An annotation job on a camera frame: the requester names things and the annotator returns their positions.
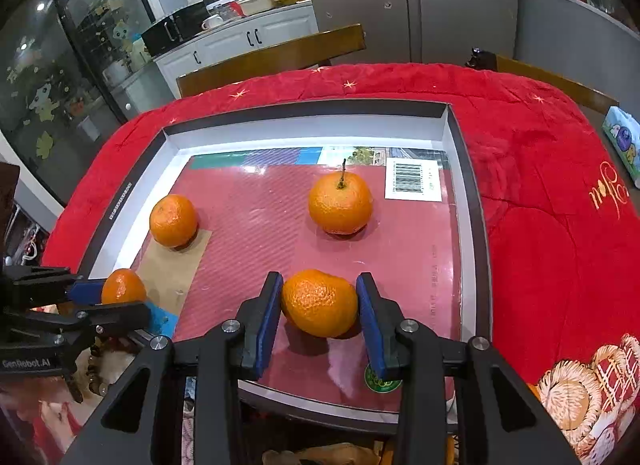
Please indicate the glass sliding door with stickers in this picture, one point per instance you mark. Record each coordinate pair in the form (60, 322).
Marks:
(65, 70)

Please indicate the red bear print blanket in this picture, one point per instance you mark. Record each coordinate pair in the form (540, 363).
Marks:
(525, 170)

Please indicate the white mug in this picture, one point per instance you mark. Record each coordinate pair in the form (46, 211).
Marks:
(212, 22)

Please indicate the blue white tissue pack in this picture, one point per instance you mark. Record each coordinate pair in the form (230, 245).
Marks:
(622, 142)

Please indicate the silver double-door refrigerator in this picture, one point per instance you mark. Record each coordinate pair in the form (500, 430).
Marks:
(415, 0)

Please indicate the brown paper pyramid packet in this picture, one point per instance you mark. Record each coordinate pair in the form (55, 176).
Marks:
(320, 455)

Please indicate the small black object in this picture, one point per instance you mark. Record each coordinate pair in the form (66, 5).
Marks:
(476, 57)

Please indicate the white kitchen cabinet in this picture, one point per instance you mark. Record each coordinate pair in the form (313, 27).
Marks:
(235, 45)

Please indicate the white plastic basin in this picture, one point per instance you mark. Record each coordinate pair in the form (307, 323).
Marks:
(255, 2)

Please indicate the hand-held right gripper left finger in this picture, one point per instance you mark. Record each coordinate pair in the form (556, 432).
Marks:
(262, 327)

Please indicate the metal storage rack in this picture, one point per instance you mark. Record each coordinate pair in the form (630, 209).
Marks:
(25, 245)

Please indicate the black microwave oven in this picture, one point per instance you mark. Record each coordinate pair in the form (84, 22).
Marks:
(172, 32)

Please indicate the wooden chair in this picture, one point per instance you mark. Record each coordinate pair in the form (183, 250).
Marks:
(275, 62)

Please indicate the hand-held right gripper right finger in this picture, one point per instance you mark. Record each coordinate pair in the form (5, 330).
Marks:
(372, 330)

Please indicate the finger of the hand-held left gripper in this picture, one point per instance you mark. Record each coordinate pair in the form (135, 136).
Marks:
(85, 291)
(115, 317)

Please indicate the shallow black white box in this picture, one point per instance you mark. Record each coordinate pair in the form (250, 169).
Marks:
(260, 225)

